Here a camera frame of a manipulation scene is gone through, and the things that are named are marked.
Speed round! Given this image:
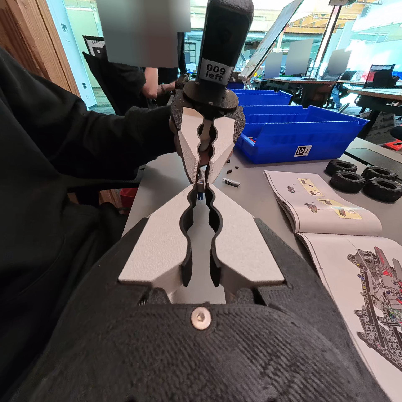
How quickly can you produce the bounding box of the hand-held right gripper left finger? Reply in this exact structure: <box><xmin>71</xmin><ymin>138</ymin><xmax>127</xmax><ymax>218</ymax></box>
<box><xmin>118</xmin><ymin>184</ymin><xmax>196</xmax><ymax>304</ymax></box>

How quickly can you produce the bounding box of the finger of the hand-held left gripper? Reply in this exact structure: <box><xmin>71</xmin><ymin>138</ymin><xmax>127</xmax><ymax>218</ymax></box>
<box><xmin>205</xmin><ymin>117</ymin><xmax>236</xmax><ymax>186</ymax></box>
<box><xmin>177</xmin><ymin>107</ymin><xmax>205</xmax><ymax>186</ymax></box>

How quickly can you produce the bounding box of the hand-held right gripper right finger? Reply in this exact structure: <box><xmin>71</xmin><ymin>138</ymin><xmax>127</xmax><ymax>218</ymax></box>
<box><xmin>205</xmin><ymin>184</ymin><xmax>285</xmax><ymax>298</ymax></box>

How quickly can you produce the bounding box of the grey toy brick assembly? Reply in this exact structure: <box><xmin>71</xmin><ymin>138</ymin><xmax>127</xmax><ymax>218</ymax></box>
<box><xmin>196</xmin><ymin>166</ymin><xmax>210</xmax><ymax>195</ymax></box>

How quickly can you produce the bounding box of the another person's forearm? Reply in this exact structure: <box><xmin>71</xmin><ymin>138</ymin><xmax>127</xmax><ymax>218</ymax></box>
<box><xmin>143</xmin><ymin>67</ymin><xmax>176</xmax><ymax>99</ymax></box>

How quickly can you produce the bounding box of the person's left forearm black sleeve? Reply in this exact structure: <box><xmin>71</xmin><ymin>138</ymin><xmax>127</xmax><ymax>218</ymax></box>
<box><xmin>0</xmin><ymin>47</ymin><xmax>177</xmax><ymax>192</ymax></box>

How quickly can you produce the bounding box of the light grey adjacent desk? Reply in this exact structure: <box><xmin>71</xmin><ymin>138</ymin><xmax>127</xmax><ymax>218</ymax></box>
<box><xmin>344</xmin><ymin>137</ymin><xmax>402</xmax><ymax>171</ymax></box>

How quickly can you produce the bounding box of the tilted white board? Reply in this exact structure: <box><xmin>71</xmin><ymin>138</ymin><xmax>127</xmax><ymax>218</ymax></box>
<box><xmin>239</xmin><ymin>0</ymin><xmax>304</xmax><ymax>81</ymax></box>

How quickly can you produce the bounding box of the red plastic bin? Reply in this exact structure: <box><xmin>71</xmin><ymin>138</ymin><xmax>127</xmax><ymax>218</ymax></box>
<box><xmin>120</xmin><ymin>188</ymin><xmax>139</xmax><ymax>216</ymax></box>

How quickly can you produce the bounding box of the shallow blue plastic bin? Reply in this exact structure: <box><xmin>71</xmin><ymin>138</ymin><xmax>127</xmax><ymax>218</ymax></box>
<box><xmin>230</xmin><ymin>89</ymin><xmax>292</xmax><ymax>107</ymax></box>

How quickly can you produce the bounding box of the large blue plastic bin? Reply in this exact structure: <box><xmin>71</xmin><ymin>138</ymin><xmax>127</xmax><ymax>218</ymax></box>
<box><xmin>235</xmin><ymin>105</ymin><xmax>369</xmax><ymax>164</ymax></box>

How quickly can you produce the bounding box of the dark background table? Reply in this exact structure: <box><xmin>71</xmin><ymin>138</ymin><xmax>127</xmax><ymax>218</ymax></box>
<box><xmin>260</xmin><ymin>76</ymin><xmax>339</xmax><ymax>92</ymax></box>

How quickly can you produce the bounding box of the open instruction booklet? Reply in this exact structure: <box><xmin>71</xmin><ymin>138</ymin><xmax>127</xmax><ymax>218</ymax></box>
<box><xmin>264</xmin><ymin>170</ymin><xmax>402</xmax><ymax>402</ymax></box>

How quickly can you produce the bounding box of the black metal pole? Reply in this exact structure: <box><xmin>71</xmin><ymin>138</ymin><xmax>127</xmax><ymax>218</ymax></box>
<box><xmin>313</xmin><ymin>5</ymin><xmax>342</xmax><ymax>78</ymax></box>

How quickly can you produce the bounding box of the person's black clothed torso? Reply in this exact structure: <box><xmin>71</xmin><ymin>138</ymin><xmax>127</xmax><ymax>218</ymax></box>
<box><xmin>0</xmin><ymin>176</ymin><xmax>140</xmax><ymax>402</ymax></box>

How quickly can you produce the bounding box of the black toy tire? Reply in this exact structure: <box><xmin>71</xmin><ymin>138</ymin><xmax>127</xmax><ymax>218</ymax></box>
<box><xmin>363</xmin><ymin>177</ymin><xmax>402</xmax><ymax>202</ymax></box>
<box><xmin>325</xmin><ymin>160</ymin><xmax>358</xmax><ymax>177</ymax></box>
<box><xmin>330</xmin><ymin>170</ymin><xmax>366</xmax><ymax>193</ymax></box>
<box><xmin>361</xmin><ymin>166</ymin><xmax>399</xmax><ymax>183</ymax></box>

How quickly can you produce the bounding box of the black framed sign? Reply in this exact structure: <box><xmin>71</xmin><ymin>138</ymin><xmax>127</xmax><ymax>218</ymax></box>
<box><xmin>82</xmin><ymin>35</ymin><xmax>107</xmax><ymax>59</ymax></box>

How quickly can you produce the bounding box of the pale background table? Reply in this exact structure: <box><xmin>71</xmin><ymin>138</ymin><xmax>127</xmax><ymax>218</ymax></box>
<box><xmin>346</xmin><ymin>87</ymin><xmax>402</xmax><ymax>102</ymax></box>

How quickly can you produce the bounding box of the black mesh office chair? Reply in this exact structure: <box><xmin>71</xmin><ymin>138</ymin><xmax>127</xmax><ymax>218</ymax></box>
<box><xmin>364</xmin><ymin>64</ymin><xmax>397</xmax><ymax>89</ymax></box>

